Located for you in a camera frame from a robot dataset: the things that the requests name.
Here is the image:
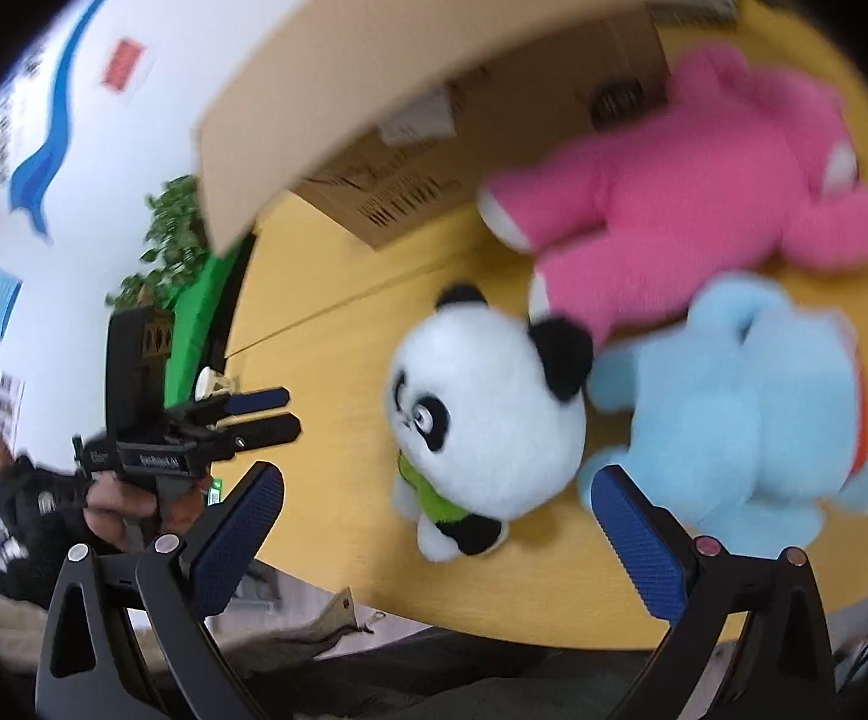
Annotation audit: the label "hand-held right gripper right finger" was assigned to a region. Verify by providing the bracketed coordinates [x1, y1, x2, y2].
[590, 464, 840, 720]

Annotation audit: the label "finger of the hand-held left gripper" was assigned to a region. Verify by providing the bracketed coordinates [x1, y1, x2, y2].
[212, 413, 304, 460]
[205, 387, 292, 422]

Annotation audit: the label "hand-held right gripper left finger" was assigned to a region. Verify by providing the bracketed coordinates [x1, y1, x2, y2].
[35, 461, 286, 720]

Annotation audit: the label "blue plush toy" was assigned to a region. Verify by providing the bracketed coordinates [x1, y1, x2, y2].
[575, 273, 868, 560]

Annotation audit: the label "panda plush toy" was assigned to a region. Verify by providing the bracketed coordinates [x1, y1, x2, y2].
[385, 283, 597, 564]

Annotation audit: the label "pink plush toy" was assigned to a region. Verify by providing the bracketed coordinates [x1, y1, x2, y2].
[476, 44, 868, 347]

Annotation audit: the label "brown cardboard box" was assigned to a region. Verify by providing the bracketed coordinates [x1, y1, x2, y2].
[193, 0, 720, 253]

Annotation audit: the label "yellow wooden desktop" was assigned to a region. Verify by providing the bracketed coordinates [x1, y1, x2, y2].
[216, 0, 868, 650]

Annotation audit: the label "person's left hand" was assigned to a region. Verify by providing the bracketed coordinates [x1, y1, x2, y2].
[83, 474, 211, 554]

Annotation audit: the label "small white object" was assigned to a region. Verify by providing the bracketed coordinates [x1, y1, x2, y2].
[196, 368, 238, 399]

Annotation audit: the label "green board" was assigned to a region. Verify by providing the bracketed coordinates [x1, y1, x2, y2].
[159, 235, 256, 412]

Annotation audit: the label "green potted plant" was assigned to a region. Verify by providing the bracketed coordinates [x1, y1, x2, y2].
[107, 175, 208, 310]

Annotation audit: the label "olive grey garment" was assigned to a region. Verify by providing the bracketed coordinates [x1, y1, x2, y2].
[0, 577, 663, 720]

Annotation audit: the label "wall notice papers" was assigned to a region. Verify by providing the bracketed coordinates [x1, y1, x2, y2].
[0, 370, 28, 422]

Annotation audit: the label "blue wave wall decal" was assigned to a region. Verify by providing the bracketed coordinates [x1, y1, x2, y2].
[9, 0, 159, 242]

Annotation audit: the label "red wall sign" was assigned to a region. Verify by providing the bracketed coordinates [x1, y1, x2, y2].
[99, 37, 154, 104]

